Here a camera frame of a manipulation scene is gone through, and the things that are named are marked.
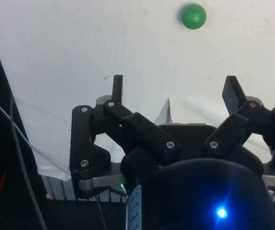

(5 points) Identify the green ball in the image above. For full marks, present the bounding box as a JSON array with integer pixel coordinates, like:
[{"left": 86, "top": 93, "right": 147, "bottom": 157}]
[{"left": 180, "top": 2, "right": 207, "bottom": 31}]

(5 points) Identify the grey cable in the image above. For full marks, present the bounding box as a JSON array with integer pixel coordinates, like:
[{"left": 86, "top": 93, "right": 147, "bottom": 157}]
[{"left": 9, "top": 95, "right": 47, "bottom": 230}]

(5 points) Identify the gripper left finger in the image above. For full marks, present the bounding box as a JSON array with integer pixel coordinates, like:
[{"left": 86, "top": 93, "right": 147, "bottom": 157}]
[{"left": 69, "top": 74, "right": 181, "bottom": 200}]

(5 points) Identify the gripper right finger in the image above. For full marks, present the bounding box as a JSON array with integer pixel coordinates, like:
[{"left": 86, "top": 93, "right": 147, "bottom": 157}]
[{"left": 203, "top": 75, "right": 275, "bottom": 174}]

